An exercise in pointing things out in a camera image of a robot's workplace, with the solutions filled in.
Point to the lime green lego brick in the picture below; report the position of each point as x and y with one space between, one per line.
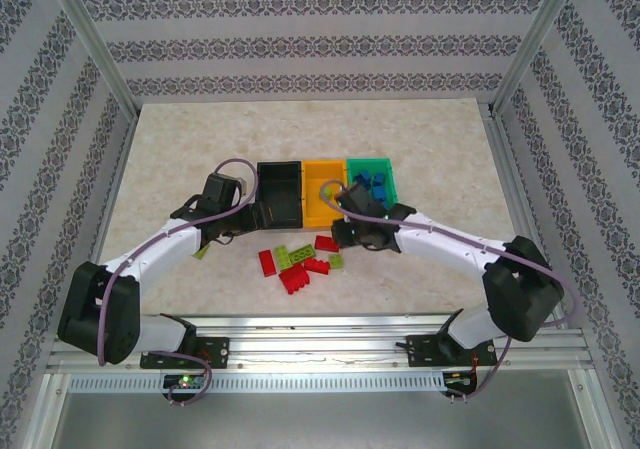
281 257
302 254
336 261

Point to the lime green wedge lego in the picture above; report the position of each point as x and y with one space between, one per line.
201 253

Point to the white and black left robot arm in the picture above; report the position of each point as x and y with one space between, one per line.
160 249

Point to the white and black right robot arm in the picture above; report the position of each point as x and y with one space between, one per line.
440 246

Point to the black plastic bin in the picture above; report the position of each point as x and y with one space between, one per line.
280 194

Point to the yellow plastic bin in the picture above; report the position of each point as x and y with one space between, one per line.
315 209

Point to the large red lego brick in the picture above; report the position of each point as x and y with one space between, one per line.
294 277

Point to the green plastic bin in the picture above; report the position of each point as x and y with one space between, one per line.
367 164

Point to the left circuit board green light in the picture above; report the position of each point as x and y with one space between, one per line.
186 381

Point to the right circuit board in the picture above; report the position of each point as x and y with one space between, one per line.
459 380

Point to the aluminium mounting rail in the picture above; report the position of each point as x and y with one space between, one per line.
320 344

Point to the aluminium table side rail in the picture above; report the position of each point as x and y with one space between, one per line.
114 179
512 179

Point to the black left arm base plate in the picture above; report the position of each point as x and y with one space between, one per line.
215 351

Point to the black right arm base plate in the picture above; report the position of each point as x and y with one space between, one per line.
422 351

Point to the aluminium frame post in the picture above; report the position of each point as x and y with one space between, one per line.
537 39
95 44

